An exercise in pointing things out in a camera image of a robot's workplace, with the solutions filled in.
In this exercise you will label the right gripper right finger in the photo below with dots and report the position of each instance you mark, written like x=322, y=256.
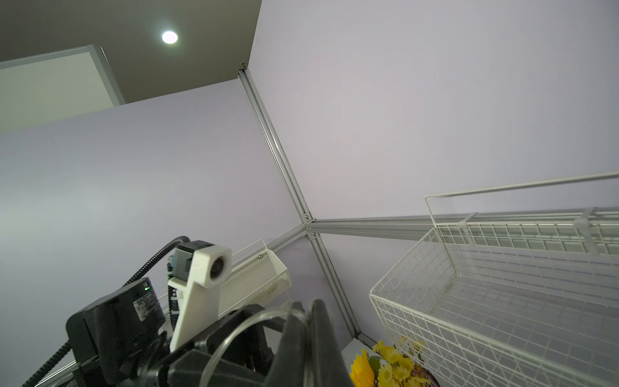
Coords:
x=327, y=367

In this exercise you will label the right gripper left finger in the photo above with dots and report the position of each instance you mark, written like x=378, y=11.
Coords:
x=288, y=367

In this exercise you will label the yellow flowers in vase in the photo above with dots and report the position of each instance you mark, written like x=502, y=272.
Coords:
x=396, y=365

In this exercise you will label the white mesh upper shelf bin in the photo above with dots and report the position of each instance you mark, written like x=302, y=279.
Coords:
x=258, y=277

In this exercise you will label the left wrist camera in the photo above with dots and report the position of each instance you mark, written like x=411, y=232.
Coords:
x=200, y=268

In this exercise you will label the white wire wall basket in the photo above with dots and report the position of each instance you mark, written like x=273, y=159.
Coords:
x=513, y=299

